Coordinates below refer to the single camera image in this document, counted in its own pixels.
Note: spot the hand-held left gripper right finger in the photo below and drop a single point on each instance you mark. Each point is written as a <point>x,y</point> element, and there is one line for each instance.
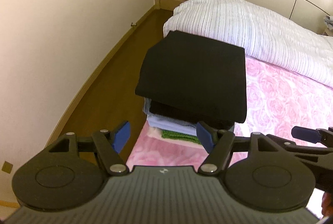
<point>205,136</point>

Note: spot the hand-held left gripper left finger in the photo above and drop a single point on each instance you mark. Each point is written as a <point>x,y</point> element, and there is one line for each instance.
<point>121,136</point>

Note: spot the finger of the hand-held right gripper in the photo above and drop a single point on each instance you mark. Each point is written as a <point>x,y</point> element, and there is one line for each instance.
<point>312,153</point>
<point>304,133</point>

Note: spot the black garment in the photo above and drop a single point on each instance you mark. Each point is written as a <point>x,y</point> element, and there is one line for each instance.
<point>195,75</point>
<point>166,110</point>

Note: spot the person's right hand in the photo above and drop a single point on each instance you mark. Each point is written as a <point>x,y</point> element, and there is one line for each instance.
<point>328,205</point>

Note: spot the green folded garment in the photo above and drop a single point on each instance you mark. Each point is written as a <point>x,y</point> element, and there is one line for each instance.
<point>179,137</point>

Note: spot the light blue folded garment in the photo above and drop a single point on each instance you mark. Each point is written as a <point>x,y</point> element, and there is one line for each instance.
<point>169,125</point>

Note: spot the grey-blue folded garment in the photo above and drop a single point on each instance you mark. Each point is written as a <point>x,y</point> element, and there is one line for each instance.
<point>147,107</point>

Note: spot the pink floral blanket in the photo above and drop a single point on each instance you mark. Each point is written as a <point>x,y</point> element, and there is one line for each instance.
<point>281,99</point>

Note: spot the black folded garment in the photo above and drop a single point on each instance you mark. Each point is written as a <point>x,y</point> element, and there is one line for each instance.
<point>166,110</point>

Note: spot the lilac striped duvet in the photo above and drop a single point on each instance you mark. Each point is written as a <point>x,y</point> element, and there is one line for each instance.
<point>247,23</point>

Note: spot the beige wall socket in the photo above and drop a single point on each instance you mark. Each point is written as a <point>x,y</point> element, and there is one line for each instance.
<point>6,167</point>

